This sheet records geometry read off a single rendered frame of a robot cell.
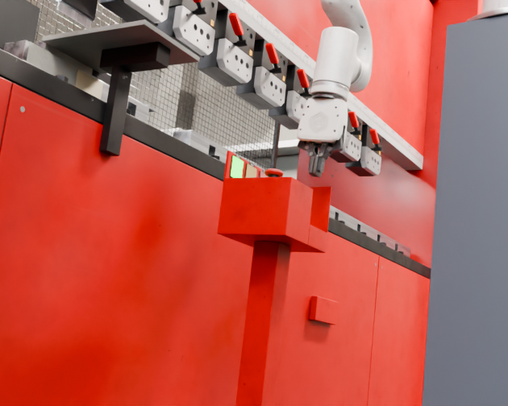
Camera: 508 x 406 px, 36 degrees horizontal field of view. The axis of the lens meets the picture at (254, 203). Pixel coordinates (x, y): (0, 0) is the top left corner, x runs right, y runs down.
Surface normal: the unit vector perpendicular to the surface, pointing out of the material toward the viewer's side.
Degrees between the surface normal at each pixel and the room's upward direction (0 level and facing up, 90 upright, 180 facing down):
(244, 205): 90
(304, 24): 90
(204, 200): 90
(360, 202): 90
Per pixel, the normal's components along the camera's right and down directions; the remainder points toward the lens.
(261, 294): -0.47, -0.23
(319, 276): 0.86, -0.01
